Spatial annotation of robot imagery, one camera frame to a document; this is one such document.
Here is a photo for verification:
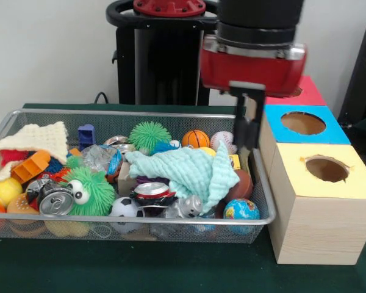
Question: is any black monitor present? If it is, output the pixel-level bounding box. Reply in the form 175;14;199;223
337;20;366;135

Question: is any blue spiky ball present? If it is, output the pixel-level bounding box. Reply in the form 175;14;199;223
149;140;182;155

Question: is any cream knitted cloth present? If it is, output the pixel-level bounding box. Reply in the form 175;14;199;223
0;121;70;187

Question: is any white baseball toy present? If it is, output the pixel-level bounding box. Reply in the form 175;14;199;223
210;131;237;154

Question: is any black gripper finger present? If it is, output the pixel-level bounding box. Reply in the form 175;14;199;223
246;93;265;149
234;93;248;147

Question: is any mint green cloth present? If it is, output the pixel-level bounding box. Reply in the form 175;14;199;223
124;140;241;214

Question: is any orange basketball toy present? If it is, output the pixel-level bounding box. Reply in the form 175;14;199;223
182;130;210;149

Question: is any brown football toy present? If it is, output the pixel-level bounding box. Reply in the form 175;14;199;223
225;169;254;203

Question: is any large green spiky eyed ball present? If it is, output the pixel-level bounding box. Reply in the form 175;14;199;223
60;167;116;217

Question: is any wooden box with three holes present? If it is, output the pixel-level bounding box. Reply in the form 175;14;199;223
245;75;366;265

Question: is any blue globe ball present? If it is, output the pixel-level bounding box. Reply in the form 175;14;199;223
223;198;261;236

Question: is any shallow mesh bin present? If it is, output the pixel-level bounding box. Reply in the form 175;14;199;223
0;109;277;244

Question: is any small green spiky ball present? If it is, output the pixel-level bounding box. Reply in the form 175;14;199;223
129;121;171;152

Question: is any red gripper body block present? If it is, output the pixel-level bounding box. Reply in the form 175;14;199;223
199;35;309;98

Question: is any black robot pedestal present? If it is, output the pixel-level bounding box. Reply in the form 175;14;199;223
106;0;232;106

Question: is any black and white soccer ball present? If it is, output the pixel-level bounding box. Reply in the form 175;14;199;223
109;197;146;234

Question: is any black cable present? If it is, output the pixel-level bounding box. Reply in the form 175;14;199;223
94;91;110;105

